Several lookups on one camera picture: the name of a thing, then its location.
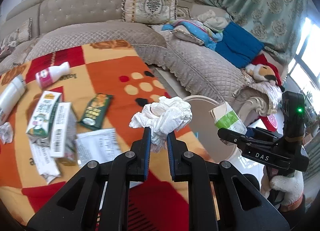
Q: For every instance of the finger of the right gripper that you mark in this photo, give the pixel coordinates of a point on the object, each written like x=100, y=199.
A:
x=262, y=134
x=240, y=139

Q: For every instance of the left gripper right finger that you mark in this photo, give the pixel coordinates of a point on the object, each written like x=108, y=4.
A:
x=220, y=197

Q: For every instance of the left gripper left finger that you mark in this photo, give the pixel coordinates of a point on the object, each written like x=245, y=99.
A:
x=97, y=196

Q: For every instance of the green white tissue pack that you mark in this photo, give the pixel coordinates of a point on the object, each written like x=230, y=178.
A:
x=225, y=117

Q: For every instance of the white printed wrapper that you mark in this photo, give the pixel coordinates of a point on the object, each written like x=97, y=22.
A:
x=99, y=145

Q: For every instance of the white green medicine box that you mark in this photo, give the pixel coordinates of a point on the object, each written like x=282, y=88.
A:
x=63, y=134

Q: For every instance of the white tissue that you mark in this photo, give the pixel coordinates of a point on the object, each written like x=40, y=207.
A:
x=163, y=117

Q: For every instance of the green cracker packet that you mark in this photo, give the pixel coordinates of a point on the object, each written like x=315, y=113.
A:
x=94, y=114

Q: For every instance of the milk carton with cow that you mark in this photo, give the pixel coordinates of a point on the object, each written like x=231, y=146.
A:
x=40, y=124

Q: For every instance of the small grey tissue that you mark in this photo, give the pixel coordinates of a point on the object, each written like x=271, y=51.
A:
x=6, y=133

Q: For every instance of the white gloved right hand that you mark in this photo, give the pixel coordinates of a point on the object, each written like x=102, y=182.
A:
x=292, y=187

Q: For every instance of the red plastic stool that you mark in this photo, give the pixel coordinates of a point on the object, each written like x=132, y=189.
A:
x=270, y=122

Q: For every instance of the plush toy with red hat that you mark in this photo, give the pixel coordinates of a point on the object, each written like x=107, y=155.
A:
x=263, y=71

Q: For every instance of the blue cushion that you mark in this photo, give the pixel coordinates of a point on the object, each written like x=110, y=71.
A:
x=238, y=46

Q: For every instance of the colourful patterned blanket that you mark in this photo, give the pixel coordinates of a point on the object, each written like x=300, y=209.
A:
x=112, y=68

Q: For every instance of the colourful striped blanket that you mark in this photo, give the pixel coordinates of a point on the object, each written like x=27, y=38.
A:
x=197, y=29

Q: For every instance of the beige clothes pile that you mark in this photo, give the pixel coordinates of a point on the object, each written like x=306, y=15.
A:
x=212, y=21

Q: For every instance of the grey edged pillow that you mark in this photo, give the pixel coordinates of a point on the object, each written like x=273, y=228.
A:
x=182, y=33

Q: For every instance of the teal patterned curtain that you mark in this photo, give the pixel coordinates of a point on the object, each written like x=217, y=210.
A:
x=276, y=23

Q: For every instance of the pink label yogurt bottle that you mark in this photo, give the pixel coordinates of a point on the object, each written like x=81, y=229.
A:
x=50, y=75

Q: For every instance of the white thermos bottle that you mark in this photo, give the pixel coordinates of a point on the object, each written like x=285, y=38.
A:
x=10, y=96

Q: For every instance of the large embroidered cushion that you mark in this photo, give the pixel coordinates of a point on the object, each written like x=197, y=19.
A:
x=149, y=11

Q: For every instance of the small embroidered cushion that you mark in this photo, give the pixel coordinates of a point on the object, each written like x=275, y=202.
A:
x=19, y=35

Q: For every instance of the beige tufted sofa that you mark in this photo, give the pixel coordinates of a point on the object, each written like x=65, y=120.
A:
x=62, y=24

